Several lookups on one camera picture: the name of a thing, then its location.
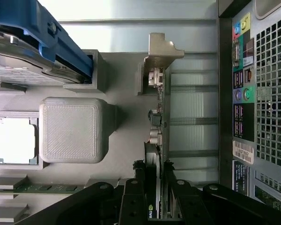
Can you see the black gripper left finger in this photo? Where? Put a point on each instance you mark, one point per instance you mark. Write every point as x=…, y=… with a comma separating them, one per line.
x=131, y=201

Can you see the hard disk in blue carrier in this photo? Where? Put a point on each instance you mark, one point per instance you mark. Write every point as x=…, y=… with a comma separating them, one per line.
x=68, y=55

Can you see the white barcode sticker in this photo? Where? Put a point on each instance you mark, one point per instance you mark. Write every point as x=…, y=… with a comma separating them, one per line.
x=244, y=152

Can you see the black and gray PC case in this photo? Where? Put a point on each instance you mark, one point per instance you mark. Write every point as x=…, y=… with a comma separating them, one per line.
x=271, y=93

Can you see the silver CPU chip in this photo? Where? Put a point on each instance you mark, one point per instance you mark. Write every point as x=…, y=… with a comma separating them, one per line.
x=14, y=140

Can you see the green RAM stick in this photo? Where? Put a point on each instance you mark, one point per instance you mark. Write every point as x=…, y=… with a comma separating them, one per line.
x=49, y=188

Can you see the gray printed parts rack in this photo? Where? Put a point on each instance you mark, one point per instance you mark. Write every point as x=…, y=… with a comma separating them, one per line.
x=126, y=75

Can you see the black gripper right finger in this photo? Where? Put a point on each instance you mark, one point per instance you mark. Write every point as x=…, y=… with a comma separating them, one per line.
x=192, y=204

